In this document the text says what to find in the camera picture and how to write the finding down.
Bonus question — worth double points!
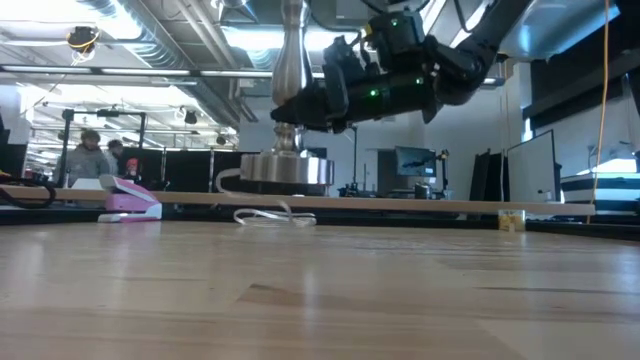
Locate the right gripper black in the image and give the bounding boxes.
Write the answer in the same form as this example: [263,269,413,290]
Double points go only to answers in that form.
[269,62,441,134]

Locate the silver metal lamp base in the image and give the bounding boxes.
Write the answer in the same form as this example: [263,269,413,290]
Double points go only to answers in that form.
[239,0,335,187]

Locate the small black robot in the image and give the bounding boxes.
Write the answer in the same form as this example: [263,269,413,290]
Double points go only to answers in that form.
[337,182,369,199]

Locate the black computer monitor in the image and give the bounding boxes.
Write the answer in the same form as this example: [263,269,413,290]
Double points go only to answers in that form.
[394,145,438,178]

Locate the black partition screen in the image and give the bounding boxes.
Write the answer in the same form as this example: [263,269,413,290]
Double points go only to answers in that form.
[117,145,331,197]

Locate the person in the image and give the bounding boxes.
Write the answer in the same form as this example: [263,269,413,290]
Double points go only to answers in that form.
[103,138,126,176]
[52,128,112,190]
[124,157,144,184]

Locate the black folded panels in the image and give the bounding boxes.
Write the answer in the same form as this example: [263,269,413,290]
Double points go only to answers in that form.
[468,148,506,202]

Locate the pink white stapler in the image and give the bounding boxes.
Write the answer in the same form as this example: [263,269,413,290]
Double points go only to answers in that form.
[97,173,164,224]

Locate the clear jar yellow contents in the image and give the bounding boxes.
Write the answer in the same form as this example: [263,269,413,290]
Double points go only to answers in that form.
[497,208,527,233]

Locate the white black stacked boxes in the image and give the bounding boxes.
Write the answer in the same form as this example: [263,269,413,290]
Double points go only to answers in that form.
[559,172,640,214]

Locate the clear white lamp cord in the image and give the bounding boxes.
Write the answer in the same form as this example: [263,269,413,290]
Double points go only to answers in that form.
[214,167,319,227]

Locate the white board black frame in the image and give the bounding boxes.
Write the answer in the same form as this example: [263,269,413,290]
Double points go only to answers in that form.
[506,129,562,204]

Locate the black ceiling device yellow cable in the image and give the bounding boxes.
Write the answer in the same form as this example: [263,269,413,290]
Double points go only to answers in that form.
[66,25,100,54]

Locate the thick black cable loop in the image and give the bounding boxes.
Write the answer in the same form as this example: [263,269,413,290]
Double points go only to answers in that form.
[0,172,60,211]

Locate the black aluminium table frame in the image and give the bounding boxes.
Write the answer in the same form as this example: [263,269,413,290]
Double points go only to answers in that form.
[0,205,640,242]

